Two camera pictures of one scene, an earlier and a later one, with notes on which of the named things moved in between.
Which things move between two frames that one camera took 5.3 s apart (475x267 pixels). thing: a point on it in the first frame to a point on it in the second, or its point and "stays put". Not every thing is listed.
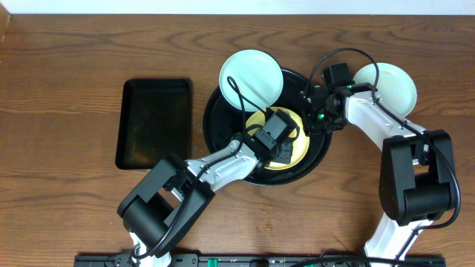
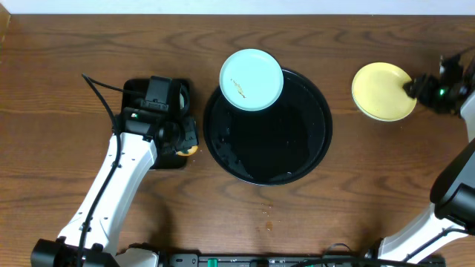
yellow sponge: x=293 y=133 to x=190 y=151
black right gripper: x=312 y=124 to x=423 y=87
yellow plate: x=300 y=146 to x=378 y=93
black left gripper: x=283 y=152 to x=189 y=133
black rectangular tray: x=155 y=122 stays put
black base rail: x=257 y=260 stays put
